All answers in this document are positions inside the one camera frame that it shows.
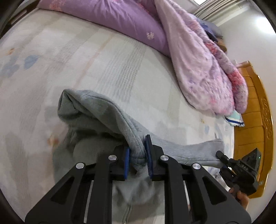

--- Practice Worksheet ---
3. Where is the grey hooded sweatshirt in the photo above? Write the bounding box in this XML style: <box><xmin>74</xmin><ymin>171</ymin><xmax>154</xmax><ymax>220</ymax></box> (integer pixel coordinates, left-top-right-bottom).
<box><xmin>52</xmin><ymin>89</ymin><xmax>225</xmax><ymax>224</ymax></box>

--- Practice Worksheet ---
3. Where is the dark clothes pile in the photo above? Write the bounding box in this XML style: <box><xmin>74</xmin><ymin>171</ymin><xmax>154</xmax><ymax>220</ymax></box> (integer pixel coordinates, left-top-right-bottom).
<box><xmin>197</xmin><ymin>18</ymin><xmax>227</xmax><ymax>52</ymax></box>

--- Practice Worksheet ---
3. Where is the right hand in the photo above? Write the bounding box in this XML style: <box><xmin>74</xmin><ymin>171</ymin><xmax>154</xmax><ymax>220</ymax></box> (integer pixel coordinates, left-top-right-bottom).
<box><xmin>228</xmin><ymin>188</ymin><xmax>249</xmax><ymax>210</ymax></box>

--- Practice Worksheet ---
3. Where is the wooden headboard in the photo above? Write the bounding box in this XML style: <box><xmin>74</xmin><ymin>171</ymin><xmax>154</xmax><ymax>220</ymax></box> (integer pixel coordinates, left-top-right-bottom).
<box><xmin>233</xmin><ymin>61</ymin><xmax>274</xmax><ymax>198</ymax></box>

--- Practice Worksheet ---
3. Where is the teal striped pillow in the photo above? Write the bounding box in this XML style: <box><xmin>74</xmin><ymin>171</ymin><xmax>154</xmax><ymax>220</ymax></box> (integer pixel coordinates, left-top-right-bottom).
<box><xmin>225</xmin><ymin>110</ymin><xmax>245</xmax><ymax>127</ymax></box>

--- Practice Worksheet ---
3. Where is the purple floral quilt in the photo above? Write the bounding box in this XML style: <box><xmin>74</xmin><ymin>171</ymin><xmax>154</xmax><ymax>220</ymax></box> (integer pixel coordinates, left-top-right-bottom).
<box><xmin>38</xmin><ymin>1</ymin><xmax>248</xmax><ymax>115</ymax></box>

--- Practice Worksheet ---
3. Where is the patterned white bed sheet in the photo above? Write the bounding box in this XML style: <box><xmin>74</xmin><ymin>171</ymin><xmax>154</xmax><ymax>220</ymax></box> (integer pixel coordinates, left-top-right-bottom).
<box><xmin>1</xmin><ymin>9</ymin><xmax>233</xmax><ymax>219</ymax></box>

